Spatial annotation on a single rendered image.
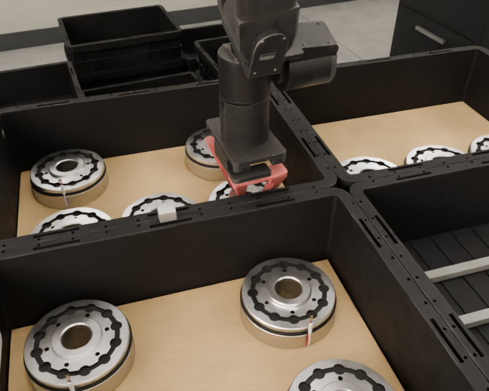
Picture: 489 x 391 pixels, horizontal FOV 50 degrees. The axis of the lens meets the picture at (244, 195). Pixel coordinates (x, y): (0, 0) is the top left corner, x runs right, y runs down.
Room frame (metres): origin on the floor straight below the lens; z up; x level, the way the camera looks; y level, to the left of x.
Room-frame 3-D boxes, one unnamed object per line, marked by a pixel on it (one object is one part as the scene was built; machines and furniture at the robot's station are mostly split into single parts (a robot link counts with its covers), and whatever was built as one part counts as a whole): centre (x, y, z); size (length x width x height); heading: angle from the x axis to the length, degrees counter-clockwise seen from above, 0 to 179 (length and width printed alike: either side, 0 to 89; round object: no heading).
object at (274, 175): (0.51, -0.01, 0.91); 0.07 x 0.07 x 0.09; 22
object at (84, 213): (0.46, 0.21, 0.86); 0.10 x 0.10 x 0.01
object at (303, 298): (0.38, -0.05, 0.86); 0.05 x 0.05 x 0.01
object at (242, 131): (0.53, 0.00, 0.98); 0.10 x 0.07 x 0.07; 22
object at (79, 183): (0.60, 0.25, 0.86); 0.10 x 0.10 x 0.01
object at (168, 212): (0.42, 0.08, 0.94); 0.02 x 0.01 x 0.01; 107
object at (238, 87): (0.53, -0.01, 1.04); 0.07 x 0.06 x 0.07; 112
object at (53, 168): (0.60, 0.25, 0.86); 0.05 x 0.05 x 0.01
